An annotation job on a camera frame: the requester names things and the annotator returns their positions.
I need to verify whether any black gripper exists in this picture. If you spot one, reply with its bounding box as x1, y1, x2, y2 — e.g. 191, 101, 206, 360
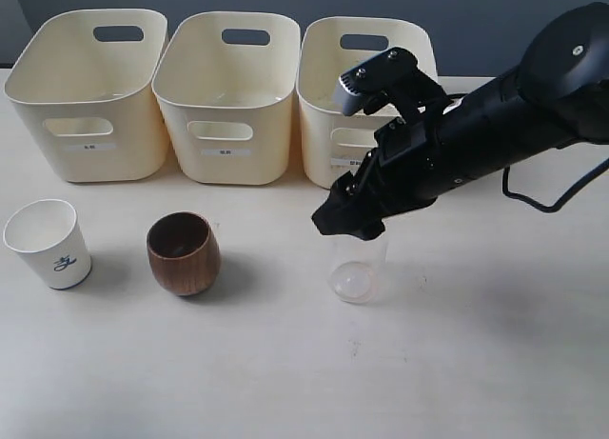
311, 79, 451, 241

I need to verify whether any clear plastic bottle white cap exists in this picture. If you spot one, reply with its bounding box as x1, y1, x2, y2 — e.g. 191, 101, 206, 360
327, 234, 388, 304

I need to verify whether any brown wooden cup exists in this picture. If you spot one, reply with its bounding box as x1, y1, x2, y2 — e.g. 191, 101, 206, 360
147, 211, 222, 297

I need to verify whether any white paper cup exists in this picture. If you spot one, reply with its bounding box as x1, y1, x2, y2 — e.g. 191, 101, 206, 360
3, 199, 92, 290

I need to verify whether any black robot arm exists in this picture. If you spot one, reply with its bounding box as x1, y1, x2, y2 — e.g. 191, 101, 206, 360
312, 2, 608, 241

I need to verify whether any right cream plastic bin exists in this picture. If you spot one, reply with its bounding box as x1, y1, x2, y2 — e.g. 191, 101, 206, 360
296, 16, 438, 189

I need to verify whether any cream plastic bin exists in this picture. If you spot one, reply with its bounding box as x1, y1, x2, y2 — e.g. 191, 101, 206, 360
5, 9, 169, 183
296, 16, 438, 189
151, 11, 301, 186

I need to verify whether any middle cream plastic bin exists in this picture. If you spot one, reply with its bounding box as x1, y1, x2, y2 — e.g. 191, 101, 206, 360
151, 11, 301, 186

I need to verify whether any left cream plastic bin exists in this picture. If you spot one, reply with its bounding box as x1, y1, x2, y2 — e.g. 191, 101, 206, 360
5, 9, 169, 183

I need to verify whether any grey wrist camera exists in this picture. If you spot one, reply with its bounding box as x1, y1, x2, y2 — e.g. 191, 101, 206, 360
333, 47, 418, 116

